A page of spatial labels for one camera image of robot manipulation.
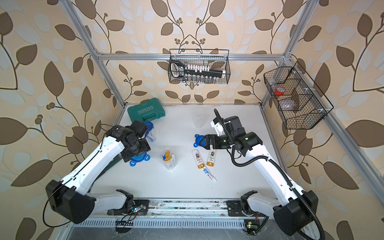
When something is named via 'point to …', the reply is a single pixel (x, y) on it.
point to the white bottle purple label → (197, 157)
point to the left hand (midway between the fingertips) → (140, 151)
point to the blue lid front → (139, 158)
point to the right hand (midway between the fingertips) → (206, 143)
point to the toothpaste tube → (208, 173)
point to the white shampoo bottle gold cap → (211, 157)
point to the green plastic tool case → (146, 111)
